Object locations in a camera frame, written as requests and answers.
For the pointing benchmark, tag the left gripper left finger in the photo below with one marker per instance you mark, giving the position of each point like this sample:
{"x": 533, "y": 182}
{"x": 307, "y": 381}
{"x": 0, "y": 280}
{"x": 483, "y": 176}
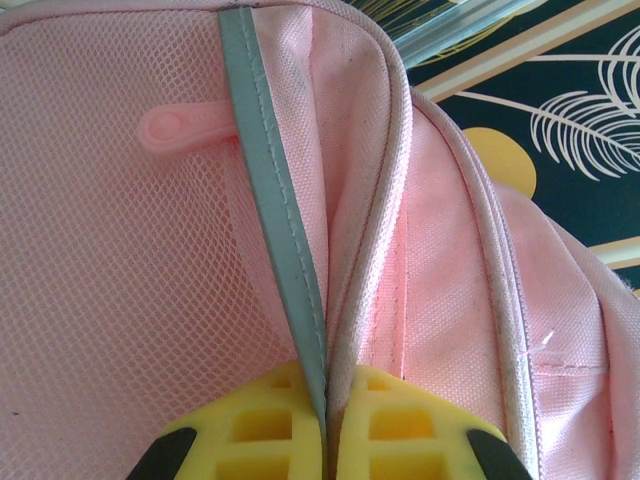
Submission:
{"x": 260, "y": 435}

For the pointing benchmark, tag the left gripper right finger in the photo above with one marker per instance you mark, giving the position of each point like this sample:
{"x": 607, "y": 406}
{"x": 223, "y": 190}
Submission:
{"x": 405, "y": 435}

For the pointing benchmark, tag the pink backpack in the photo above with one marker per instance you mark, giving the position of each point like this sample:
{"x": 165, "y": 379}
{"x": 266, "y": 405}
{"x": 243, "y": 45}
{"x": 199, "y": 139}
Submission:
{"x": 150, "y": 225}

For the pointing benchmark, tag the aluminium corner post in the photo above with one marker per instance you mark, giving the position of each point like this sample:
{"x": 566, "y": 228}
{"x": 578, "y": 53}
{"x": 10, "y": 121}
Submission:
{"x": 490, "y": 25}

